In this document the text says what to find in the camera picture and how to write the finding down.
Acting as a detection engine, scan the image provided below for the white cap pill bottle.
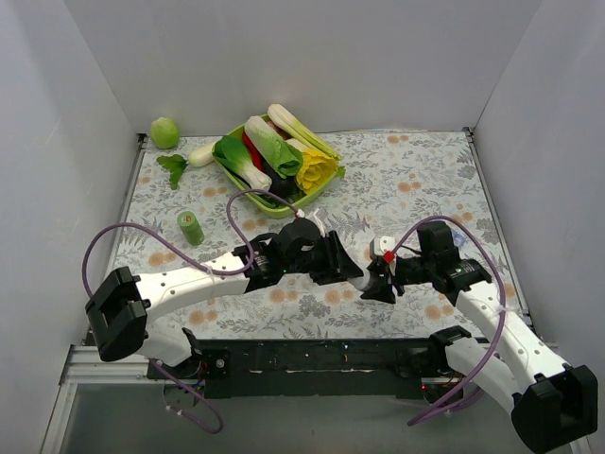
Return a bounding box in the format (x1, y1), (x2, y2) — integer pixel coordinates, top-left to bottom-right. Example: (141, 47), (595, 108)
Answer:
(348, 273), (382, 292)

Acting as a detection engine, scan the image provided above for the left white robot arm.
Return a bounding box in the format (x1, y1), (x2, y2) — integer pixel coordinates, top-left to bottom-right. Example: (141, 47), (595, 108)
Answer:
(85, 218), (370, 378)

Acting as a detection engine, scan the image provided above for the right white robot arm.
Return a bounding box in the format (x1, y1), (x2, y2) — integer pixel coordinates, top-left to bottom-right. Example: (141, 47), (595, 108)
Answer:
(351, 216), (598, 453)

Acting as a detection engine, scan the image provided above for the blue pill organizer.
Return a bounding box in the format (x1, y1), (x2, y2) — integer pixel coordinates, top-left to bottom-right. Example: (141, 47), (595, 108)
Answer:
(452, 231), (467, 248)

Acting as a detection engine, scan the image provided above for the dark purple eggplant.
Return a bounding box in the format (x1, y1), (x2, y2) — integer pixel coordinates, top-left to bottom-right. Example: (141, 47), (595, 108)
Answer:
(262, 161), (298, 199)

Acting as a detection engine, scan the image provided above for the green plastic tray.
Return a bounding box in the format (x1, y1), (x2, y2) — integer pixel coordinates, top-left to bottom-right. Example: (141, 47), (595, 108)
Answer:
(226, 124), (338, 218)

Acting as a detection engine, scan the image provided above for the yellow lettuce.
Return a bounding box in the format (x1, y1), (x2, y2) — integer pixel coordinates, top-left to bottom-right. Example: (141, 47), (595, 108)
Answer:
(295, 148), (345, 194)

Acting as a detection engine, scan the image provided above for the napa cabbage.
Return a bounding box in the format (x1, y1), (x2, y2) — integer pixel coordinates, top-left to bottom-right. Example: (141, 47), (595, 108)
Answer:
(244, 115), (303, 178)

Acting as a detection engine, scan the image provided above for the red chili pepper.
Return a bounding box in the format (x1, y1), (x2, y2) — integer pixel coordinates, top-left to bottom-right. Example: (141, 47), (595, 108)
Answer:
(242, 132), (264, 171)

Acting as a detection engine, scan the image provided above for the green cylindrical bottle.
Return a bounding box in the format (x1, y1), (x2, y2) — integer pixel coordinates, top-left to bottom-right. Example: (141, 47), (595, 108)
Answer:
(177, 211), (204, 246)

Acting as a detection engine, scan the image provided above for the white green leek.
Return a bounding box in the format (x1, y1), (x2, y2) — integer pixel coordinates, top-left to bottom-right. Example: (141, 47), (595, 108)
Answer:
(268, 103), (341, 161)

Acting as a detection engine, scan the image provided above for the green bok choy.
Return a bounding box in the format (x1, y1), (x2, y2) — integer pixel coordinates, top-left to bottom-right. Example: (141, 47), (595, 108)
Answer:
(213, 135), (272, 191)

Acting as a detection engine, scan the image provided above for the floral table mat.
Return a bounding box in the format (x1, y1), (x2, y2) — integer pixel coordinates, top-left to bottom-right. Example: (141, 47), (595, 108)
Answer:
(112, 131), (525, 340)

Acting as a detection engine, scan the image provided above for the white radish with leaves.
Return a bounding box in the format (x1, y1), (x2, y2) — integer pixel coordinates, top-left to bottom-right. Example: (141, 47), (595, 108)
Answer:
(156, 141), (216, 190)

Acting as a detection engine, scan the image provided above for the green round cabbage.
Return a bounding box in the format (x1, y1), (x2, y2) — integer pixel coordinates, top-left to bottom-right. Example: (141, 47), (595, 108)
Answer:
(149, 117), (180, 149)

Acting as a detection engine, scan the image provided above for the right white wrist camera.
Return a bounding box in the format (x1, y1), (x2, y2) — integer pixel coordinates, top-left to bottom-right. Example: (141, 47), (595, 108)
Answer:
(369, 236), (397, 260)

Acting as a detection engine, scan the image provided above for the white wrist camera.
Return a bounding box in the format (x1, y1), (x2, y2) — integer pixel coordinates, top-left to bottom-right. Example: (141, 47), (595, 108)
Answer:
(369, 236), (397, 260)
(306, 208), (327, 237)

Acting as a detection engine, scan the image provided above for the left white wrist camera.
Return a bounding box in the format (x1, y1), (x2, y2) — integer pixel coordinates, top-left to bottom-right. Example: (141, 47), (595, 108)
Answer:
(306, 208), (327, 237)

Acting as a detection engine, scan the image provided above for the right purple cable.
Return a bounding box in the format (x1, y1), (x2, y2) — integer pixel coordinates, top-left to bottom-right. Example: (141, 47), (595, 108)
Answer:
(390, 215), (508, 426)

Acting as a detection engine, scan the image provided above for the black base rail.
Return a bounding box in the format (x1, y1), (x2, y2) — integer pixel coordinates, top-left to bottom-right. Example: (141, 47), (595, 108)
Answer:
(164, 339), (461, 400)

